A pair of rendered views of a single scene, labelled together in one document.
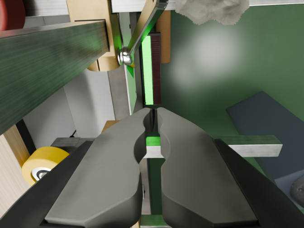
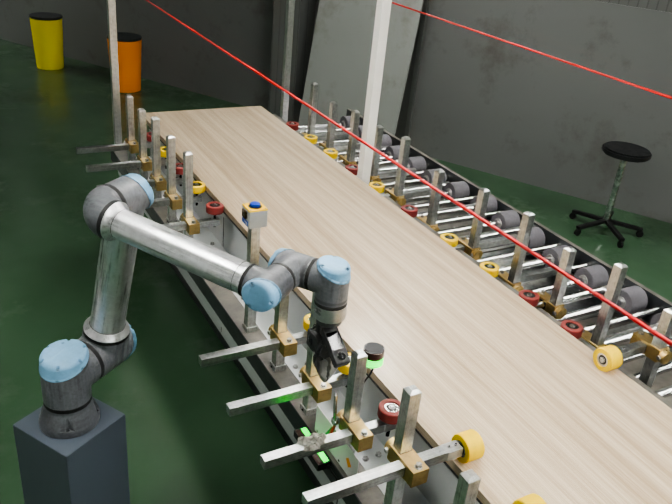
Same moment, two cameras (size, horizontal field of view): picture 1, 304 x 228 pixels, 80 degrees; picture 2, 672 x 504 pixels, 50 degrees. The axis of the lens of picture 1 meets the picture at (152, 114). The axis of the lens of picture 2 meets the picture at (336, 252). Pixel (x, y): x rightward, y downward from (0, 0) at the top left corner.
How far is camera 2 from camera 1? 196 cm
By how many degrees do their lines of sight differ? 37
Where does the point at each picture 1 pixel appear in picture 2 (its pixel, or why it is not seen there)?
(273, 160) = (117, 439)
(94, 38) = (348, 406)
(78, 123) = not seen: hidden behind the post
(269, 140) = (234, 411)
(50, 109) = (370, 405)
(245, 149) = (248, 401)
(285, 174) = (115, 422)
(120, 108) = not seen: hidden behind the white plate
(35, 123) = (372, 390)
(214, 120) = not seen: outside the picture
